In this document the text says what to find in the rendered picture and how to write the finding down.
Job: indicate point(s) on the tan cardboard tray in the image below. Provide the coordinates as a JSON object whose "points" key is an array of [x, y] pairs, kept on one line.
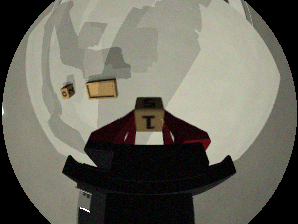
{"points": [[102, 89]]}

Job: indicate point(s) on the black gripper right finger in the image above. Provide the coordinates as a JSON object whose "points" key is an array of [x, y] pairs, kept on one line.
{"points": [[182, 132]]}

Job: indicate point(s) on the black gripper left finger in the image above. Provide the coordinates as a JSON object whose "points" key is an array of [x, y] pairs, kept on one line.
{"points": [[117, 130]]}

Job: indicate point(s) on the tan cardboard cube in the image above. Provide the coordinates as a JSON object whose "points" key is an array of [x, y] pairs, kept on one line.
{"points": [[149, 114], [67, 91]]}

